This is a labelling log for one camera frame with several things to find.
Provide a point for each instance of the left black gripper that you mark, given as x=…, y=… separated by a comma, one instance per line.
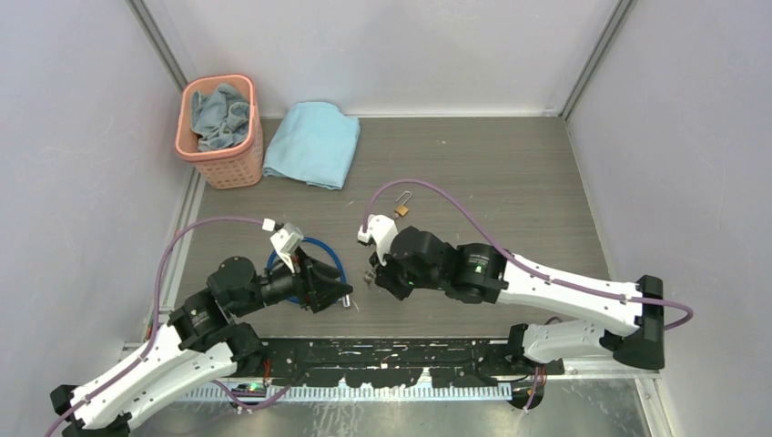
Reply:
x=316, y=289

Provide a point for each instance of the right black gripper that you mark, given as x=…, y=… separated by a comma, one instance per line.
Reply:
x=384, y=277

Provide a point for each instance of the small silver key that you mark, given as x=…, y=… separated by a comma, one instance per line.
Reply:
x=366, y=277

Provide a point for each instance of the blue cable bike lock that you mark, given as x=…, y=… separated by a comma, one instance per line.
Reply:
x=346, y=301

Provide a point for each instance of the small brass padlock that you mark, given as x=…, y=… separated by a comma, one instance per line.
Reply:
x=401, y=209

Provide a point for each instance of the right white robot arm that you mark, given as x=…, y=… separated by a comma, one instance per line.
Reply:
x=623, y=320

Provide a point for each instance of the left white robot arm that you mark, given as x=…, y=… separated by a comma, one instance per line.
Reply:
x=200, y=342

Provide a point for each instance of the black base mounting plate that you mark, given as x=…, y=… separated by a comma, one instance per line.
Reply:
x=389, y=363

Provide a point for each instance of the folded light blue towel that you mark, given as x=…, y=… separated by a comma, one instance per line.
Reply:
x=314, y=144

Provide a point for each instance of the pink plastic laundry basket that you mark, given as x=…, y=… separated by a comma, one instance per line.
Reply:
x=234, y=167

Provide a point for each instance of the grey-blue cloth in basket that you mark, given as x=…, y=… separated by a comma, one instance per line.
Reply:
x=219, y=120

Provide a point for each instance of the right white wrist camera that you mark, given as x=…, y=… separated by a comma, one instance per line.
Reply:
x=380, y=231

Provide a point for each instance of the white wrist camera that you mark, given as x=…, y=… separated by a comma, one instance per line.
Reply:
x=380, y=231
x=285, y=239

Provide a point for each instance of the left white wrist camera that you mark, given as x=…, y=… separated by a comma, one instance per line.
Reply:
x=285, y=239

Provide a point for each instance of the white slotted cable duct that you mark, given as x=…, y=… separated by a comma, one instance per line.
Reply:
x=419, y=392

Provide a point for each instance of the aluminium frame rail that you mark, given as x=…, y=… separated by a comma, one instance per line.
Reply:
x=130, y=347

